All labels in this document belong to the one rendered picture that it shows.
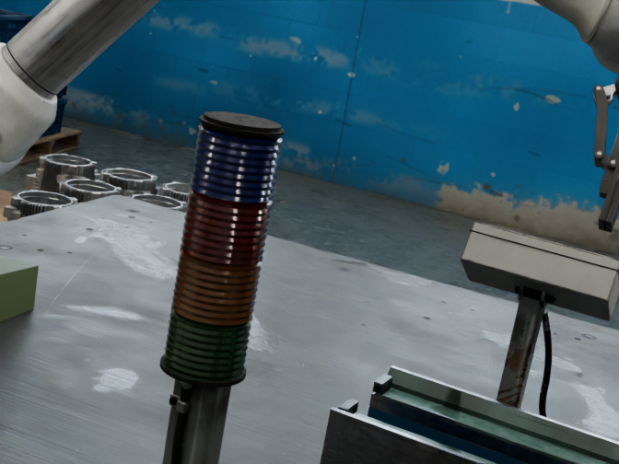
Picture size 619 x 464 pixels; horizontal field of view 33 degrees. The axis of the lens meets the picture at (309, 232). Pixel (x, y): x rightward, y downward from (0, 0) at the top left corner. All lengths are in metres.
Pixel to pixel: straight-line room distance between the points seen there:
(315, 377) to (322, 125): 5.56
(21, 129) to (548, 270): 0.78
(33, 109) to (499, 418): 0.81
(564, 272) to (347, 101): 5.74
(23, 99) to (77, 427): 0.54
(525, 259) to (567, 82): 5.38
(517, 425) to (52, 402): 0.52
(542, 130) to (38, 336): 5.37
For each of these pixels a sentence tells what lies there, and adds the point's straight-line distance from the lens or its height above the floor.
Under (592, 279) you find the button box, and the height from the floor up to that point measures 1.06.
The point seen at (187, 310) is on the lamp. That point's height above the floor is 1.08.
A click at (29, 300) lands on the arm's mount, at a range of 1.51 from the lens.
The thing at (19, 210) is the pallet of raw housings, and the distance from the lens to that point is 3.09.
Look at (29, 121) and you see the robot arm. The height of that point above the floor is 1.05.
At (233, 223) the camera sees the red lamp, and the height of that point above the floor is 1.15.
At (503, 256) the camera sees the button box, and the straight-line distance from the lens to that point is 1.18.
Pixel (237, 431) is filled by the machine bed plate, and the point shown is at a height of 0.80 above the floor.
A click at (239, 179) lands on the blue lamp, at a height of 1.18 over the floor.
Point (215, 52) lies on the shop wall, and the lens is 7.23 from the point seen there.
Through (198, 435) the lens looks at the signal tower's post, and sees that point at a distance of 0.78.
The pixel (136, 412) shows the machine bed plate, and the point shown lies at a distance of 1.24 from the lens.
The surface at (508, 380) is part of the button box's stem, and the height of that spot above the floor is 0.91.
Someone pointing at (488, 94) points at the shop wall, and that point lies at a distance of 6.62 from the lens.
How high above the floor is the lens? 1.32
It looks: 14 degrees down
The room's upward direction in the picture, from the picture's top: 10 degrees clockwise
